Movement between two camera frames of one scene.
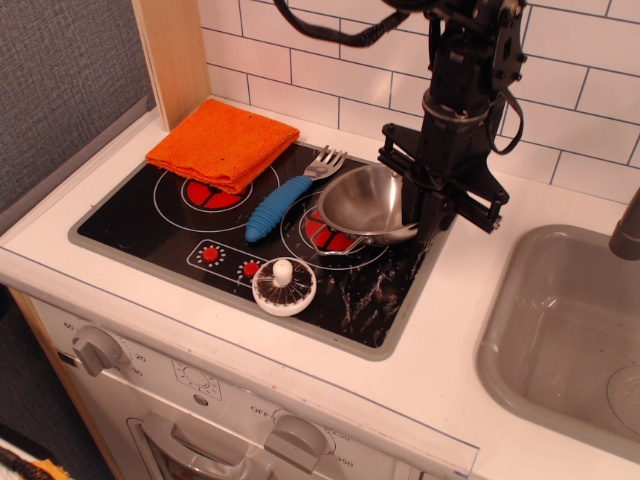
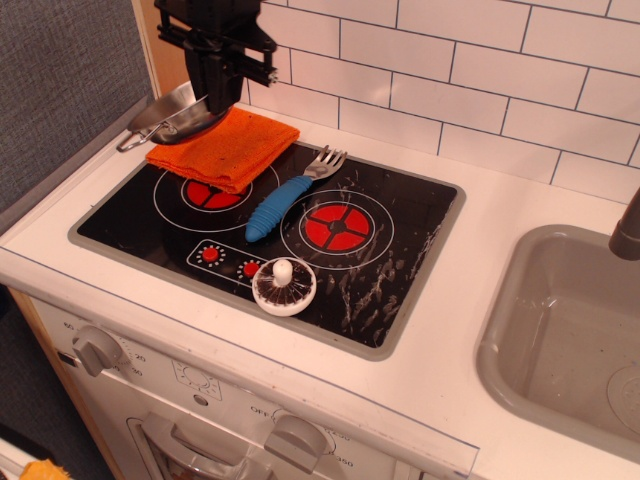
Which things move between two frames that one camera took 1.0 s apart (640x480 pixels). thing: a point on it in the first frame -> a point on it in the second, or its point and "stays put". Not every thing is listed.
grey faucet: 625,240 stays put
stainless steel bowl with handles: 359,203 -> 176,117
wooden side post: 173,44 stays put
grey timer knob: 96,349 stays put
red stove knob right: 250,269 stays put
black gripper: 449,159 -> 232,29
